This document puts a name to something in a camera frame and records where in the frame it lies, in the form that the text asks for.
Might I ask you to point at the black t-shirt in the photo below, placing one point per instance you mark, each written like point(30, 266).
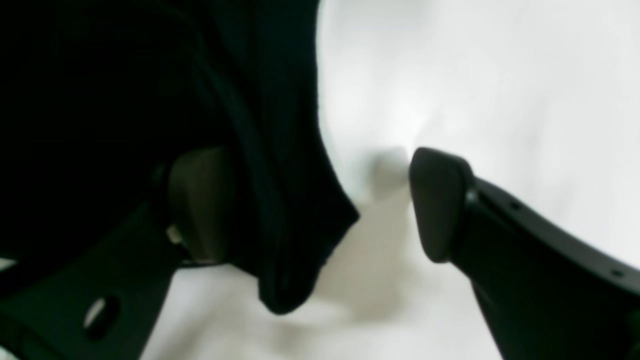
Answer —
point(95, 94)

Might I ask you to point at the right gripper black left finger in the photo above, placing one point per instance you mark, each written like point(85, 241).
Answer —
point(101, 302)

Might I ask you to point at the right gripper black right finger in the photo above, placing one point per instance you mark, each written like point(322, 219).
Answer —
point(544, 294)

